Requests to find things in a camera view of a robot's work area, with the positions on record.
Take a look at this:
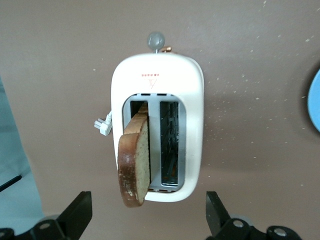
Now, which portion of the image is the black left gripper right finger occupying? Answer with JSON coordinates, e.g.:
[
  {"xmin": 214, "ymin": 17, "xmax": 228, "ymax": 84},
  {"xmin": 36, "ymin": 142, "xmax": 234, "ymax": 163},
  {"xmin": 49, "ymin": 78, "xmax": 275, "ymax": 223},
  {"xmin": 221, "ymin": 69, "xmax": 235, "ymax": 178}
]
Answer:
[{"xmin": 205, "ymin": 191, "xmax": 301, "ymax": 240}]

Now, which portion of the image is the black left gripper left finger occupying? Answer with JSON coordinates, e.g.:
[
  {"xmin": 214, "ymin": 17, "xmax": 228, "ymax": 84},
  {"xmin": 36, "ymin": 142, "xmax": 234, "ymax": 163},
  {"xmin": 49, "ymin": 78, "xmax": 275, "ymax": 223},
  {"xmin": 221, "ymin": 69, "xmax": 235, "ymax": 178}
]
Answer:
[{"xmin": 0, "ymin": 191, "xmax": 93, "ymax": 240}]

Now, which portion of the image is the brown bread slice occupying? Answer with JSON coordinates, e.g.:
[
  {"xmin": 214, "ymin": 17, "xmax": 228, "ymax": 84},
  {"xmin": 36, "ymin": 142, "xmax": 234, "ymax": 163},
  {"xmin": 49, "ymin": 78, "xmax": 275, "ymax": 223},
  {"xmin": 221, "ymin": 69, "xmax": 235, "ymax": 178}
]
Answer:
[{"xmin": 117, "ymin": 102, "xmax": 151, "ymax": 208}]

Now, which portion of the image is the blue plate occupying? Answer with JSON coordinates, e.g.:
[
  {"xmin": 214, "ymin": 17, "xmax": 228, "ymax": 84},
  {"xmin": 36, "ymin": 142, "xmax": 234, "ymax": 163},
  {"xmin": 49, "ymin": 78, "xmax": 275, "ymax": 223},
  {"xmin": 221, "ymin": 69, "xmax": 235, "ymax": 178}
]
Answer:
[{"xmin": 306, "ymin": 66, "xmax": 320, "ymax": 133}]

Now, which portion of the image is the white toaster power plug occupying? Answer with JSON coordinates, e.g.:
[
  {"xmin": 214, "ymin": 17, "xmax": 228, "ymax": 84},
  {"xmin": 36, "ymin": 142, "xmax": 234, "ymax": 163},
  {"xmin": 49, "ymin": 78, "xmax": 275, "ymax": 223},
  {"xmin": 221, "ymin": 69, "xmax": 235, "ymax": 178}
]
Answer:
[{"xmin": 93, "ymin": 109, "xmax": 114, "ymax": 137}]

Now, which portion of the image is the white two-slot toaster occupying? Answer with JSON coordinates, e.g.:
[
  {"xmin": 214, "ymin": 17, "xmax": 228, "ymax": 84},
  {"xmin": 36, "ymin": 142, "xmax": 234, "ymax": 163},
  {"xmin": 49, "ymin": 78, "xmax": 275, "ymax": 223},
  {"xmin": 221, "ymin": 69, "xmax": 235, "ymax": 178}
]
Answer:
[{"xmin": 109, "ymin": 31, "xmax": 206, "ymax": 203}]

